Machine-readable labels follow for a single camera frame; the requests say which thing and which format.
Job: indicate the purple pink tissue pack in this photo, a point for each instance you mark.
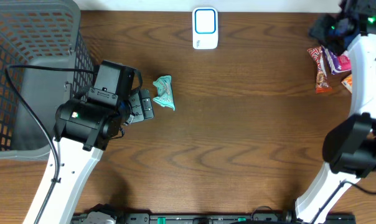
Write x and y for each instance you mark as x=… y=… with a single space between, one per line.
x=337 y=64

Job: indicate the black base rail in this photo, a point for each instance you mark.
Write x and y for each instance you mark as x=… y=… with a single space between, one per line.
x=144 y=218

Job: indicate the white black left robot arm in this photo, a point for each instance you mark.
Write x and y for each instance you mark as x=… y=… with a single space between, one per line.
x=82 y=131

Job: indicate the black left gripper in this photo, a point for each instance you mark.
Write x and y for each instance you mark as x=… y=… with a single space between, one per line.
x=141 y=104

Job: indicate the green wet wipes packet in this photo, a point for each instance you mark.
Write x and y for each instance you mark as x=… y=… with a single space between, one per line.
x=164 y=96

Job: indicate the orange snack packet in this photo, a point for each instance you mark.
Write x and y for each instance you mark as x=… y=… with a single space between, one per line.
x=347 y=83

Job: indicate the brown red chocolate bar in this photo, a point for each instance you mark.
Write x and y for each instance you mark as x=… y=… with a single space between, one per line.
x=322 y=85

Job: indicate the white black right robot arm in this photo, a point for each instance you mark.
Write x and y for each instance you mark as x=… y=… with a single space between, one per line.
x=349 y=150

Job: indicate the grey plastic lattice basket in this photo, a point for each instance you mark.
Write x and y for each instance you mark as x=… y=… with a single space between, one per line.
x=43 y=63

